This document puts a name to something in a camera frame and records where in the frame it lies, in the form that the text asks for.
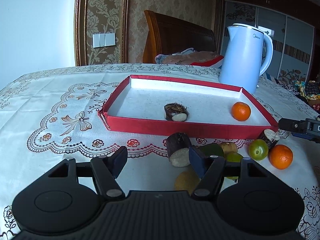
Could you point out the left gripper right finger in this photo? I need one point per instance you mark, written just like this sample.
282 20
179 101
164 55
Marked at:
209 170

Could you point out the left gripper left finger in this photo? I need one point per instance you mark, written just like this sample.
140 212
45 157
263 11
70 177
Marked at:
105 172

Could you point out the green cucumber piece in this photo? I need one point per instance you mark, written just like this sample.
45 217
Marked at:
212 149

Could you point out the brown kiwi fruit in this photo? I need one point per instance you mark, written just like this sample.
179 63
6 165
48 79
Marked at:
187 181

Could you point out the dark sugarcane piece small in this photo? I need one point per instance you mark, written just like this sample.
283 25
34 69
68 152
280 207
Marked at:
270 137

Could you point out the orange mandarin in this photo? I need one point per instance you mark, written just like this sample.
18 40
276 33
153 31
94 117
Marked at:
280 157
241 111

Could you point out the green tomato fruit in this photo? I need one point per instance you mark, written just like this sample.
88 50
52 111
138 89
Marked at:
258 149
233 157

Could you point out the small potato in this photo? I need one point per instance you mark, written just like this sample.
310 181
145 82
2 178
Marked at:
228 147

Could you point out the striped colourful bedding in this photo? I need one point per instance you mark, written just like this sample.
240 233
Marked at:
308 92

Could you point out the red shallow cardboard tray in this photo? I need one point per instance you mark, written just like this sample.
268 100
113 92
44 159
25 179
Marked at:
137 106

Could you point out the floral lace tablecloth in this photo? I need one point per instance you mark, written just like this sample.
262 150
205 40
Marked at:
52 115

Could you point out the sliding wardrobe doors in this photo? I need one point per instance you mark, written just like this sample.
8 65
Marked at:
292 39

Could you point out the white electric kettle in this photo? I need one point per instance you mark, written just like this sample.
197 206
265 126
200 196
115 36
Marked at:
248 55

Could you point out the floral pillow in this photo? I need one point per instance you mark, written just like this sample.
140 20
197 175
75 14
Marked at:
192 58

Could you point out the wooden bed headboard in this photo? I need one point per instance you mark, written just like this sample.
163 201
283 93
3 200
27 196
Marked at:
168 35

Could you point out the white wall switch panel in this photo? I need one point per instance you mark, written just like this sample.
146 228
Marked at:
104 40

